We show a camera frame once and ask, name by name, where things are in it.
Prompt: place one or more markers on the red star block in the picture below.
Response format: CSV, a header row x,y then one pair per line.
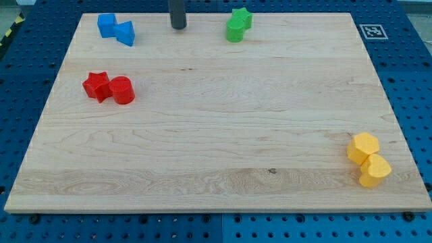
x,y
97,86

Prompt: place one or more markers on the white fiducial marker tag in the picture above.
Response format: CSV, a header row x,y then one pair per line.
x,y
373,32

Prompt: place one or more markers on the light wooden board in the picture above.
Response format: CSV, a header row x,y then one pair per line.
x,y
258,126

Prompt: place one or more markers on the green cylinder block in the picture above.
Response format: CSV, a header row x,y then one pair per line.
x,y
235,30

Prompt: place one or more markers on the yellow hexagon block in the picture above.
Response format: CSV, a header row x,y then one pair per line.
x,y
361,147

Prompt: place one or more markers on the yellow heart block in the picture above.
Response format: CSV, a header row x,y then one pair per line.
x,y
374,170

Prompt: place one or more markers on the red cylinder block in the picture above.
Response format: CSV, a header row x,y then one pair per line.
x,y
122,90

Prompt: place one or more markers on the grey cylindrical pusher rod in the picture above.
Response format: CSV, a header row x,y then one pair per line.
x,y
177,14

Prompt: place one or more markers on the blue perforated table plate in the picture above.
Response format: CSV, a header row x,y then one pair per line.
x,y
32,61

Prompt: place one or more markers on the blue cube block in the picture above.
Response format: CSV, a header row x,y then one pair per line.
x,y
106,23

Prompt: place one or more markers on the blue triangle block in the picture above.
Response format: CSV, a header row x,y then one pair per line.
x,y
124,33

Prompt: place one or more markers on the green star block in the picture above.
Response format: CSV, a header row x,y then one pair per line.
x,y
244,15

